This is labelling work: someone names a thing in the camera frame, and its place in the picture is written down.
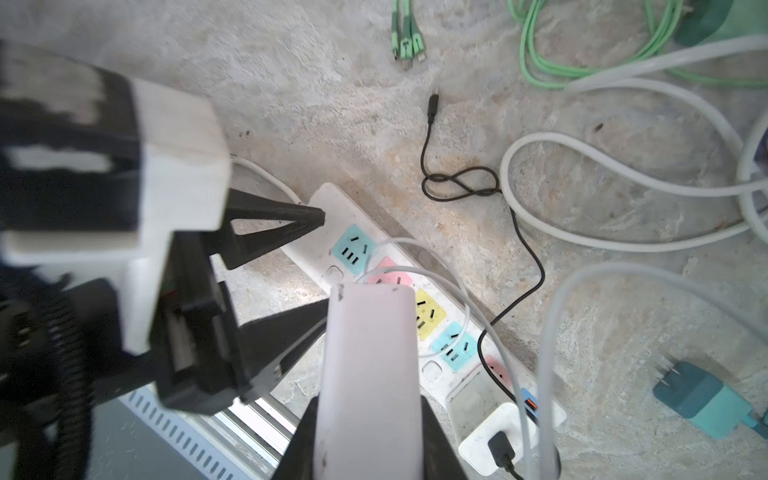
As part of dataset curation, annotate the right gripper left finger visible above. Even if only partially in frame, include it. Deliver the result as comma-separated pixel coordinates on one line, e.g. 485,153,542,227
271,397,318,480

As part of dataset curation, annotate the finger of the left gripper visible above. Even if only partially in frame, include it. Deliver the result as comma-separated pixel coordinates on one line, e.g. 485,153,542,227
209,187,327,271
237,299,329,402

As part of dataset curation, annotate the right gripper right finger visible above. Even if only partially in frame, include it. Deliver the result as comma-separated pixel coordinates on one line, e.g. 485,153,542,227
421,396,467,480

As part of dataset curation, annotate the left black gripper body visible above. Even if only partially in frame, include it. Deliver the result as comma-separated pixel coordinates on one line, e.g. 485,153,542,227
149,232,249,416

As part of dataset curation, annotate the white multicolour power strip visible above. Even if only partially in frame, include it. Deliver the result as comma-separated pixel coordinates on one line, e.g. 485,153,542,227
280,182,568,478

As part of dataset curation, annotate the black usb cable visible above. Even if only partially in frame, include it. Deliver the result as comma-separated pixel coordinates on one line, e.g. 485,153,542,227
419,89,547,480

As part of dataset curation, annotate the white charger with black cable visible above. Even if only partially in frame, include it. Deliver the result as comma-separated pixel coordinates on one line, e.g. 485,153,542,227
459,402,523,479

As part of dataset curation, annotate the green charger plug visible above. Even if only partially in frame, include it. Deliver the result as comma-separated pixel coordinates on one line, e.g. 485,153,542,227
674,0,767,47

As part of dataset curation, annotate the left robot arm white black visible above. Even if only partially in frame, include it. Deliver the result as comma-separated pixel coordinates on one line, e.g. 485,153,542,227
1,190,328,479

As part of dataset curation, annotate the teal charger plug left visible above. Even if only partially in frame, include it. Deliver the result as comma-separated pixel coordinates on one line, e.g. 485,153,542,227
653,361,767,440

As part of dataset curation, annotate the aluminium mounting rail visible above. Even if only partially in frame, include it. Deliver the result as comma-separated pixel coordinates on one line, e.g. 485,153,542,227
119,387,299,479

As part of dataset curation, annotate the white power strip cord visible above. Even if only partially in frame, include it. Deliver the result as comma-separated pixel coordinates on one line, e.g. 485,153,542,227
230,154,304,206

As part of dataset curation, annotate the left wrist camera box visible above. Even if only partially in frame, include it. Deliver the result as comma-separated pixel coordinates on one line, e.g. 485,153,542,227
1,40,232,354

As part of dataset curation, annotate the green multi-head cable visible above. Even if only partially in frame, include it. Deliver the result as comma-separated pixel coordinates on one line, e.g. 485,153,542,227
389,0,428,64

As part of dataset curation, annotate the white purple strip cord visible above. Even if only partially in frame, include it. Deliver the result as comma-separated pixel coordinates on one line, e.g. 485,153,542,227
499,34,768,253

